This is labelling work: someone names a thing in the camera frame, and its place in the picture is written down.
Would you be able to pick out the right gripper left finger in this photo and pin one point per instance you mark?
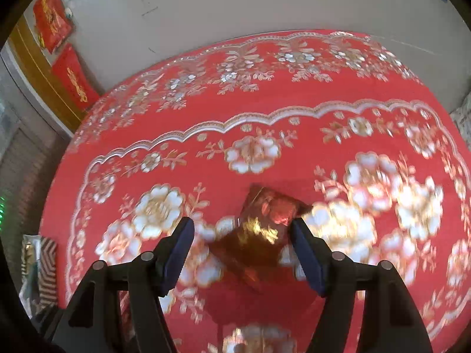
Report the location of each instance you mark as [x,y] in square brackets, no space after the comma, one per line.
[91,322]

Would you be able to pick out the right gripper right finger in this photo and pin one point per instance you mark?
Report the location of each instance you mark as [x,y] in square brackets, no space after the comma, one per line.
[390,320]

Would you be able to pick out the striped white storage box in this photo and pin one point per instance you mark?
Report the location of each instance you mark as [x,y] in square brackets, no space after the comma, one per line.
[38,274]

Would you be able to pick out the floral cushioned chair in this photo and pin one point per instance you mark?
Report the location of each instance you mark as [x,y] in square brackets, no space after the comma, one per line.
[462,119]

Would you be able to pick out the lower red wall banner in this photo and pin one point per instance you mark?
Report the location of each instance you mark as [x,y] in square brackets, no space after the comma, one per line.
[68,70]

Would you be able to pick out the red wall banner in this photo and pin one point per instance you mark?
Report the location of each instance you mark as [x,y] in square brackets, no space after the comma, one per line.
[68,70]
[52,25]

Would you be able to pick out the wooden door frame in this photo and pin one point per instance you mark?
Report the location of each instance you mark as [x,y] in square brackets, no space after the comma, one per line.
[35,78]

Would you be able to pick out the upper red wall banner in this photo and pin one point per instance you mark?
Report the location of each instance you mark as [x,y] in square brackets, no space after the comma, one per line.
[52,25]

